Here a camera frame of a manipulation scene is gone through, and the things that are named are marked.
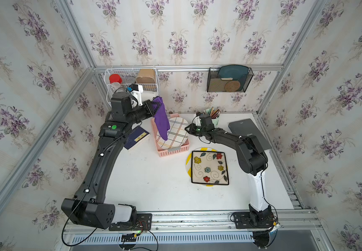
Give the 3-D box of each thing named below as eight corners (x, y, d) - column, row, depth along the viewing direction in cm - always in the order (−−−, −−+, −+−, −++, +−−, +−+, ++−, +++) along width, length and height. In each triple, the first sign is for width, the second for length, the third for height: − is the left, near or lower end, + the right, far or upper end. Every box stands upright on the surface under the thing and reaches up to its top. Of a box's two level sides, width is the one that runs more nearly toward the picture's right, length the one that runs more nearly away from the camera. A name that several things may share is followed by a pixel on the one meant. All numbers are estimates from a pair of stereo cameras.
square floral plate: (191, 184, 86) (191, 183, 84) (190, 152, 100) (190, 150, 98) (230, 184, 86) (231, 183, 85) (223, 152, 100) (224, 151, 98)
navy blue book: (119, 142, 105) (118, 140, 103) (139, 127, 114) (138, 125, 112) (129, 151, 101) (128, 149, 99) (149, 134, 110) (149, 132, 108)
